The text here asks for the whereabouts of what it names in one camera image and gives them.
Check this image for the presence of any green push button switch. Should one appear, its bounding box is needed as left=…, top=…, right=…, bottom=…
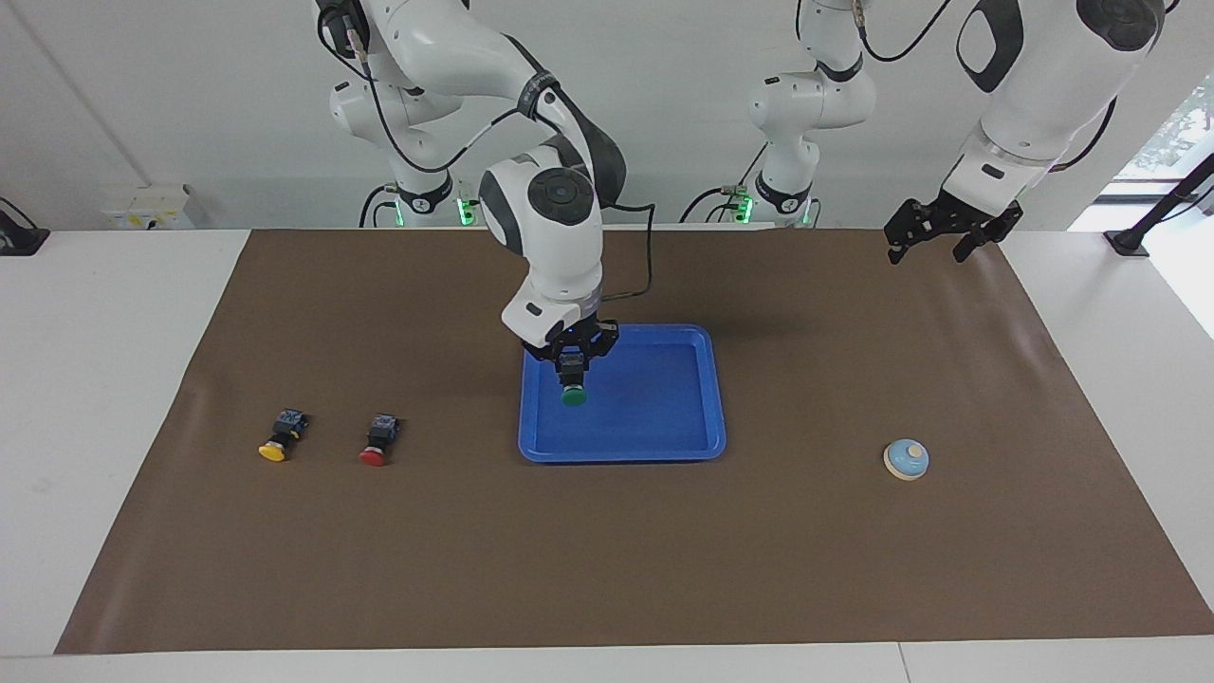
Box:
left=558, top=353, right=589, bottom=409

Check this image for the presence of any red push button switch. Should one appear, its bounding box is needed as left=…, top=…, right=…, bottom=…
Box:
left=359, top=414, right=401, bottom=468

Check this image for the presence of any yellow push button switch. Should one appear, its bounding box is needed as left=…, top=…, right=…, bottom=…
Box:
left=258, top=408, right=311, bottom=464

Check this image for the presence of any blue plastic tray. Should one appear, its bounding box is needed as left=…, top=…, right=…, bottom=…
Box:
left=518, top=324, right=727, bottom=464

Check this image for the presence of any light blue desk bell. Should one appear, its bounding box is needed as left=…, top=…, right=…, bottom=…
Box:
left=883, top=438, right=930, bottom=482

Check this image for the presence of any black stand with pole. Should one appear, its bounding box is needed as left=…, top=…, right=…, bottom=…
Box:
left=1103, top=152, right=1214, bottom=257

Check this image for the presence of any brown table mat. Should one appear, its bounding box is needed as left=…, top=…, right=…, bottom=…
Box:
left=55, top=228, right=1214, bottom=655

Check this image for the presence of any window with greenery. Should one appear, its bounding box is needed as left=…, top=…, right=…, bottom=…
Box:
left=1110, top=76, right=1214, bottom=181

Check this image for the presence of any black clamp base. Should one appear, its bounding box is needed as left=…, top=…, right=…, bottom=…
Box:
left=0, top=197, right=50, bottom=257

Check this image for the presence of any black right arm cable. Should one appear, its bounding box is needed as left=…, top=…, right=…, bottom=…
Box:
left=318, top=0, right=657, bottom=303

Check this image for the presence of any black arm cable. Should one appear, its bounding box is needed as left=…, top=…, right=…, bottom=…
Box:
left=318, top=0, right=657, bottom=303
left=854, top=0, right=1120, bottom=174

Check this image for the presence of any black left base cable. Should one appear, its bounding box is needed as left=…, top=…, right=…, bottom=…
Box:
left=678, top=142, right=769, bottom=226

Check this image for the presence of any black base cable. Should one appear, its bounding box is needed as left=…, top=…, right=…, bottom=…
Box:
left=359, top=185, right=399, bottom=229
left=678, top=142, right=769, bottom=226

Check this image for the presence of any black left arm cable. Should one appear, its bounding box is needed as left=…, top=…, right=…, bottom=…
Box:
left=854, top=0, right=1120, bottom=174

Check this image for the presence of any black right base cable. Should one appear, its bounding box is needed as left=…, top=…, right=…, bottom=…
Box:
left=359, top=185, right=399, bottom=229

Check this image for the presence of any white wall socket box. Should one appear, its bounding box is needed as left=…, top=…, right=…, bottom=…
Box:
left=102, top=185, right=195, bottom=231

